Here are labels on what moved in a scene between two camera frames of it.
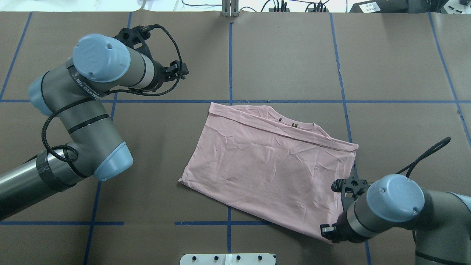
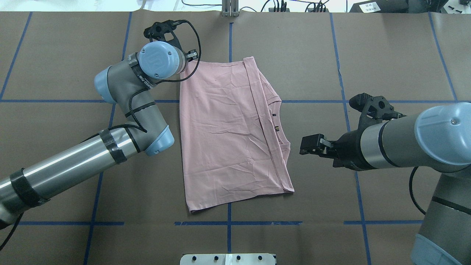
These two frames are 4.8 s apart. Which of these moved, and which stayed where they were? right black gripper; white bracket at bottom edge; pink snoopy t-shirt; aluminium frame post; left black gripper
Moved: right black gripper; pink snoopy t-shirt; left black gripper
Stayed: aluminium frame post; white bracket at bottom edge
